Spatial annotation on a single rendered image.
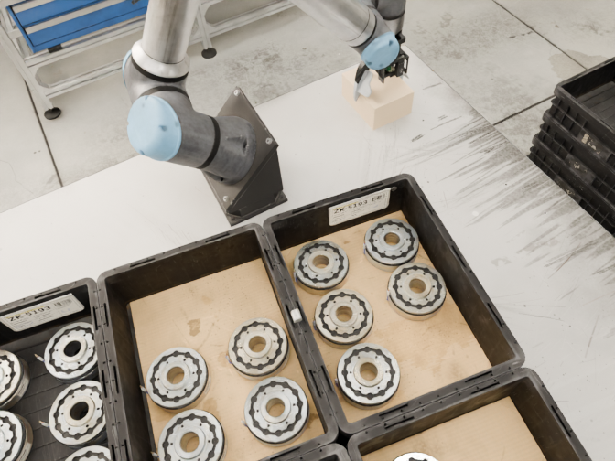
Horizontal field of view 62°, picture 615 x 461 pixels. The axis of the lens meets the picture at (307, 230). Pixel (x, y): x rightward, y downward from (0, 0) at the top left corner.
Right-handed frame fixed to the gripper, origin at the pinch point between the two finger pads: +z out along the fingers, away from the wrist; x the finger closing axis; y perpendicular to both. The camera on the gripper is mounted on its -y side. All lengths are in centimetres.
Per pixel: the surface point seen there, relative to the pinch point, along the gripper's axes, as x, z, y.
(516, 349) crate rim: -25, -18, 76
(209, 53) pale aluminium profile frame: -9, 74, -137
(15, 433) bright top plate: -99, -11, 46
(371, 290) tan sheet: -36, -8, 52
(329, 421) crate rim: -55, -18, 71
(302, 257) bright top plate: -44, -11, 41
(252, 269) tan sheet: -53, -8, 37
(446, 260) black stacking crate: -23, -14, 56
